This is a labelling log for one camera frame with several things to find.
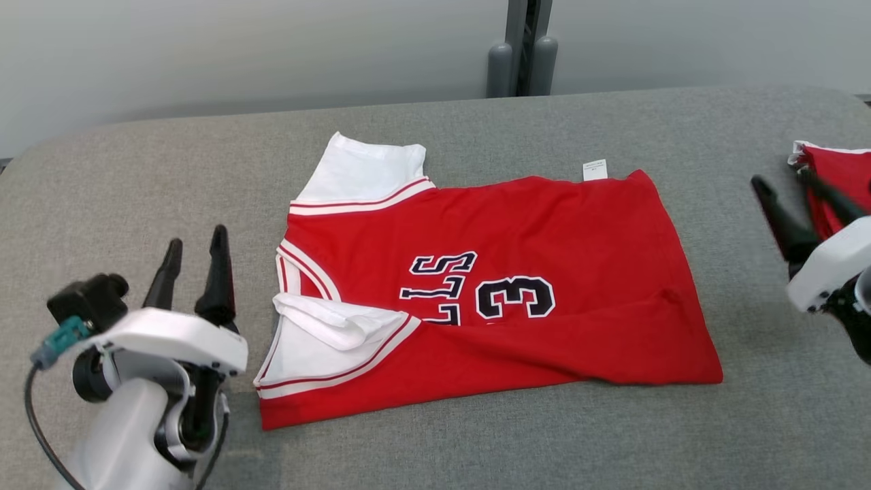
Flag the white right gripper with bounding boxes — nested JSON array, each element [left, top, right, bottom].
[[751, 167, 871, 314]]

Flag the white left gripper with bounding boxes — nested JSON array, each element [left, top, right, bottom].
[[82, 225, 249, 378]]

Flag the red shorts with white stripe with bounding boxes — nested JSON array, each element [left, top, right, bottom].
[[788, 140, 871, 239]]

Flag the red jersey with white sleeves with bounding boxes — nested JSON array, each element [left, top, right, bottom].
[[253, 131, 723, 431]]

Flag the teal left camera connector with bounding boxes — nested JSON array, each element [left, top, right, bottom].
[[31, 316, 91, 372]]

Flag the grey metal post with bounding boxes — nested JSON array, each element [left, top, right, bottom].
[[486, 0, 559, 98]]

